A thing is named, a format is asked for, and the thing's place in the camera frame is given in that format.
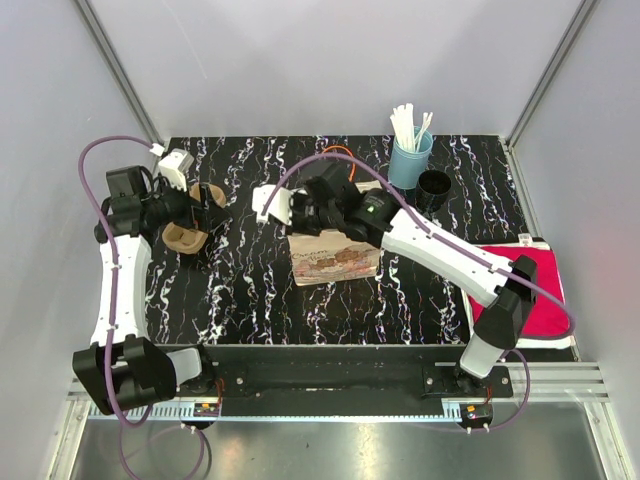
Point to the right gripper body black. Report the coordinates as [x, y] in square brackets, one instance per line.
[311, 220]

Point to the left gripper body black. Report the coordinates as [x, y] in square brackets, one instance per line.
[173, 206]

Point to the brown paper takeout bag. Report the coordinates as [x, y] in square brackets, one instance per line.
[332, 256]

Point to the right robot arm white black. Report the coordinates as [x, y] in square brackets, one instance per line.
[504, 287]

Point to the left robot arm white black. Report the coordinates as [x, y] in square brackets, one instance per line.
[122, 369]

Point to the cardboard cup carrier left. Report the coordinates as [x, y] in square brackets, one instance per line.
[189, 240]

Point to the light blue cup holder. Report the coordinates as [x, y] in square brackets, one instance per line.
[405, 167]

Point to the black ribbed cup stack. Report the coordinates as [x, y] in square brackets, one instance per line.
[432, 191]

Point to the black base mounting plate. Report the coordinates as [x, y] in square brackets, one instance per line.
[335, 382]

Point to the white tray under cloth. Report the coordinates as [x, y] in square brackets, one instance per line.
[522, 342]

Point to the red folded cloth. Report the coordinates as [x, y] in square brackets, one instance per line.
[546, 321]

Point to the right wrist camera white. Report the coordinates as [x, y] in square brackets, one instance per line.
[268, 204]

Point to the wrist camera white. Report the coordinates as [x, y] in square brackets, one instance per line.
[268, 204]
[172, 168]

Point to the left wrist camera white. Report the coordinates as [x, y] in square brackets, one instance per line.
[172, 168]

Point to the aluminium front rail frame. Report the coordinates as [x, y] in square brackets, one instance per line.
[558, 424]

